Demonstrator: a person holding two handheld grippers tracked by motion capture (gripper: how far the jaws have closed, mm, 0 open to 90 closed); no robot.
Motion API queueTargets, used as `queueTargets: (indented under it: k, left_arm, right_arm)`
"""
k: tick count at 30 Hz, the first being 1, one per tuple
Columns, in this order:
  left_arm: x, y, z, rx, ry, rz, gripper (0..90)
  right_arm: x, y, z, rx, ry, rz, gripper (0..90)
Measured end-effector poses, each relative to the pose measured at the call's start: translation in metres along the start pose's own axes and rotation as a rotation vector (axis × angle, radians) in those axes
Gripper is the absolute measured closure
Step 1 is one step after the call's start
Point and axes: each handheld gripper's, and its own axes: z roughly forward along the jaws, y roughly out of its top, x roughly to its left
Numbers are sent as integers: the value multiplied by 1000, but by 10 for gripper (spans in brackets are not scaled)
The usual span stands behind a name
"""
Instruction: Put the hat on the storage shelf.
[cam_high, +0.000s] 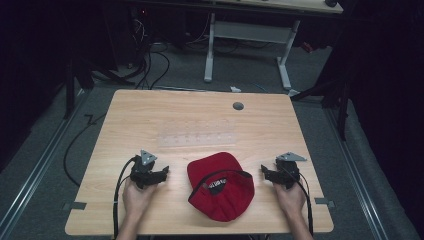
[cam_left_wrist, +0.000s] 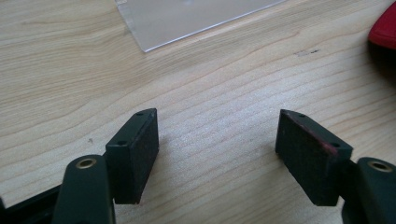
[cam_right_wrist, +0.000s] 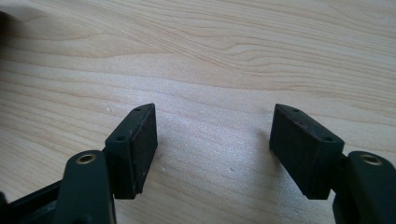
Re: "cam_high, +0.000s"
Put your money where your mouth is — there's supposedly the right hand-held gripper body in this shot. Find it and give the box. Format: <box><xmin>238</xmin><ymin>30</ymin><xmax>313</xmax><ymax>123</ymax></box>
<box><xmin>275</xmin><ymin>151</ymin><xmax>308</xmax><ymax>190</ymax></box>

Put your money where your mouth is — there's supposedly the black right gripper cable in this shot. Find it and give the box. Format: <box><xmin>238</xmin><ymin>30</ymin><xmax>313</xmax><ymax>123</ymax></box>
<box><xmin>292</xmin><ymin>166</ymin><xmax>315</xmax><ymax>237</ymax></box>

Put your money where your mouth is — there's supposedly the metal floor rail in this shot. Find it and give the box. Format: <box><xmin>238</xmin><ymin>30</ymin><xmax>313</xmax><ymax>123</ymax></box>
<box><xmin>322</xmin><ymin>103</ymin><xmax>390</xmax><ymax>240</ymax></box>
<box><xmin>0</xmin><ymin>87</ymin><xmax>90</xmax><ymax>234</ymax></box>

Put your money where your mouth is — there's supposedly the red baseball cap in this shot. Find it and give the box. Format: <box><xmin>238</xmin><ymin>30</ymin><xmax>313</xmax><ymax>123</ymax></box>
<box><xmin>186</xmin><ymin>151</ymin><xmax>256</xmax><ymax>223</ymax></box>

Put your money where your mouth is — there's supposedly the grey tape strip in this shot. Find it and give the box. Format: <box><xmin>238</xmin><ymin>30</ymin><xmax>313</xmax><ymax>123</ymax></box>
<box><xmin>62</xmin><ymin>201</ymin><xmax>88</xmax><ymax>212</ymax></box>
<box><xmin>314</xmin><ymin>197</ymin><xmax>336</xmax><ymax>209</ymax></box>

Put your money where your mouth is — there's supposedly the black metal stand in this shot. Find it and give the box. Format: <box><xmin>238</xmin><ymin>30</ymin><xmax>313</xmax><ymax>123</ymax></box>
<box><xmin>289</xmin><ymin>66</ymin><xmax>353</xmax><ymax>142</ymax></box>
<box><xmin>62</xmin><ymin>56</ymin><xmax>136</xmax><ymax>120</ymax></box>

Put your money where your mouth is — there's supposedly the person's right hand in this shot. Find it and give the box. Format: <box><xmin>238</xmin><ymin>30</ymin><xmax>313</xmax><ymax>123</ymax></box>
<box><xmin>272</xmin><ymin>182</ymin><xmax>307</xmax><ymax>218</ymax></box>

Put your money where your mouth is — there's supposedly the black cable bundle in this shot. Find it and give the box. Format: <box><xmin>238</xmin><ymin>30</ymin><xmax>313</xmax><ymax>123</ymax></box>
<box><xmin>131</xmin><ymin>16</ymin><xmax>171</xmax><ymax>91</ymax></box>

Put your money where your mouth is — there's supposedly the black floor cable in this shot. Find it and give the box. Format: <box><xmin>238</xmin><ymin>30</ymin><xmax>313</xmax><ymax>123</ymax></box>
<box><xmin>62</xmin><ymin>112</ymin><xmax>108</xmax><ymax>188</ymax></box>

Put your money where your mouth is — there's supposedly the white-framed desk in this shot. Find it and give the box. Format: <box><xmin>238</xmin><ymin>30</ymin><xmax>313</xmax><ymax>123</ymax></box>
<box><xmin>202</xmin><ymin>0</ymin><xmax>345</xmax><ymax>98</ymax></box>

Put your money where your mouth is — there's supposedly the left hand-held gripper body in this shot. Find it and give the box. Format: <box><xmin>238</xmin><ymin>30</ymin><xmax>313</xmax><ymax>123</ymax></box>
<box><xmin>129</xmin><ymin>149</ymin><xmax>160</xmax><ymax>190</ymax></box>

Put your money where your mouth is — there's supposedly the person's left hand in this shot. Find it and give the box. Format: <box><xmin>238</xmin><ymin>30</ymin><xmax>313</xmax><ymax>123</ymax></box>
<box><xmin>122</xmin><ymin>181</ymin><xmax>158</xmax><ymax>218</ymax></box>

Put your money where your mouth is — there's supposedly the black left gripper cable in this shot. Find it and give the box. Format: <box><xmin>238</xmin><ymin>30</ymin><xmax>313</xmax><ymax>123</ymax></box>
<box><xmin>112</xmin><ymin>156</ymin><xmax>138</xmax><ymax>240</ymax></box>

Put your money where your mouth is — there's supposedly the clear plastic tray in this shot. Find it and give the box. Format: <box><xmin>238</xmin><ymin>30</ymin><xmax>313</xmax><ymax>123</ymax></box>
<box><xmin>157</xmin><ymin>119</ymin><xmax>238</xmax><ymax>148</ymax></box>

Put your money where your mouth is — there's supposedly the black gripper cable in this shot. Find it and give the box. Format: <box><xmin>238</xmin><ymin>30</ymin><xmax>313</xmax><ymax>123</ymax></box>
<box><xmin>112</xmin><ymin>156</ymin><xmax>138</xmax><ymax>240</ymax></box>
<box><xmin>292</xmin><ymin>166</ymin><xmax>315</xmax><ymax>237</ymax></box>

